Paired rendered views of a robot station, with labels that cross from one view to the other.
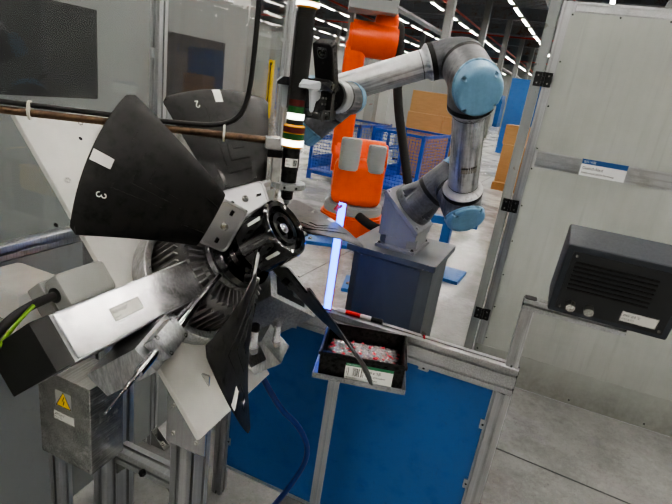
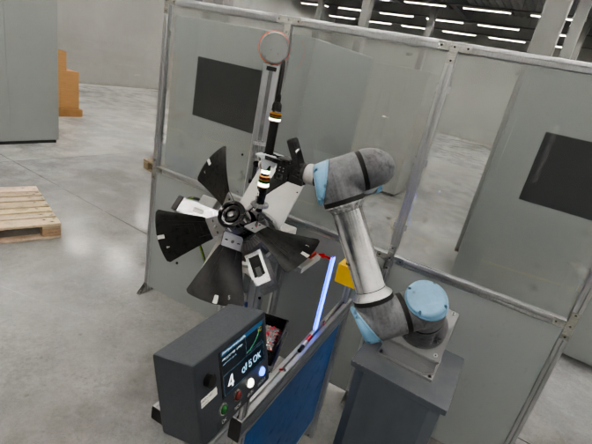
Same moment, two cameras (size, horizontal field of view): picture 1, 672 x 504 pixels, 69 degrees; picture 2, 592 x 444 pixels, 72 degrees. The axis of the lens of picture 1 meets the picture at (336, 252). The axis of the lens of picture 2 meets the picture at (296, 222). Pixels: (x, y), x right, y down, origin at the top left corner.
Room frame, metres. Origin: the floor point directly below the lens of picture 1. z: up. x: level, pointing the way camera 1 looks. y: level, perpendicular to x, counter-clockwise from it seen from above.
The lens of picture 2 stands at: (1.27, -1.40, 1.82)
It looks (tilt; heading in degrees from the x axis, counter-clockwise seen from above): 20 degrees down; 94
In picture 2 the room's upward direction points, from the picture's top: 12 degrees clockwise
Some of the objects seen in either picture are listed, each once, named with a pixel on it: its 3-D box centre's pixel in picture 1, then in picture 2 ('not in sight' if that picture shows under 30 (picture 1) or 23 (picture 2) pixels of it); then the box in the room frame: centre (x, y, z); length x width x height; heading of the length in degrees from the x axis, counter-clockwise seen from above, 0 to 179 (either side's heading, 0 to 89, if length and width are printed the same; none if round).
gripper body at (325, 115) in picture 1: (319, 98); (292, 170); (1.11, 0.08, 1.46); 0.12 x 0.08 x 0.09; 160
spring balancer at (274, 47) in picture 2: not in sight; (274, 48); (0.81, 0.81, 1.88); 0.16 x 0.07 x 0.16; 15
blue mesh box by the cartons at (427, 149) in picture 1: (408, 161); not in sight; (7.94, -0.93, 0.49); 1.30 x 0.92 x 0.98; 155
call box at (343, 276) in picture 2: not in sight; (352, 271); (1.44, 0.27, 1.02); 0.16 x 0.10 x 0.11; 70
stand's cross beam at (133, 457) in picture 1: (150, 465); not in sight; (0.95, 0.37, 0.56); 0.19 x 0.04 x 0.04; 70
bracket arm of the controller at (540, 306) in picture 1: (572, 314); not in sight; (1.13, -0.60, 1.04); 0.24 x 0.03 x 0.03; 70
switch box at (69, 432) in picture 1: (81, 410); not in sight; (0.90, 0.51, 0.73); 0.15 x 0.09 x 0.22; 70
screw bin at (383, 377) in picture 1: (363, 354); (259, 336); (1.13, -0.11, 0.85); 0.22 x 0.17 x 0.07; 85
